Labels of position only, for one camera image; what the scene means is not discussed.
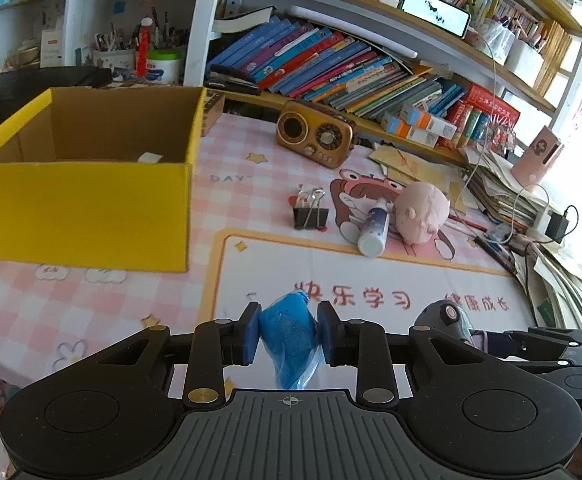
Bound blue bag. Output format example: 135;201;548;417
259;290;323;390

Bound white blue spray bottle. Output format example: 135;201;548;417
357;198;390;258

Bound black binder clip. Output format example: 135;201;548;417
292;186;329;231

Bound pink plush pig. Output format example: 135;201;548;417
394;182;450;245

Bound stack of papers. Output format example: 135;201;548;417
460;148;582;328

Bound pink checked table mat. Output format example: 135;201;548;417
0;116;532;386

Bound black pen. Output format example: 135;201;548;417
474;236;516;274

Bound black power adapter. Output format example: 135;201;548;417
545;211;568;244

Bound red pencil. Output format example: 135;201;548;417
448;214;488;232

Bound brown paper notebooks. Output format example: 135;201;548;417
369;145;466;214

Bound pink speaker device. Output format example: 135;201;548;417
511;127;564;186

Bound yellow cardboard box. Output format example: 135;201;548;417
0;86;206;272

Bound brown retro radio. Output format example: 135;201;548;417
276;100;356;169

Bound lower orange medicine box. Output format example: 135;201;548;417
381;113;438;148

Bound orange white medicine box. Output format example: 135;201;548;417
399;105;457;140

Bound wooden chess box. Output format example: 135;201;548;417
201;90;225;136

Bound red thick dictionary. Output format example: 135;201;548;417
464;84;520;130

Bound green lid white jar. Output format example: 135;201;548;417
146;49;183;86

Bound row of leaning books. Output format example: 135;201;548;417
205;15;466;122

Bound red white bottle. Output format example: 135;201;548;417
136;18;153;78

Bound white bookshelf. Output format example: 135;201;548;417
0;0;582;162

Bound black keyboard piano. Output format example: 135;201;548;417
0;66;112;124

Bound white charging cable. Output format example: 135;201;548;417
462;34;552;231

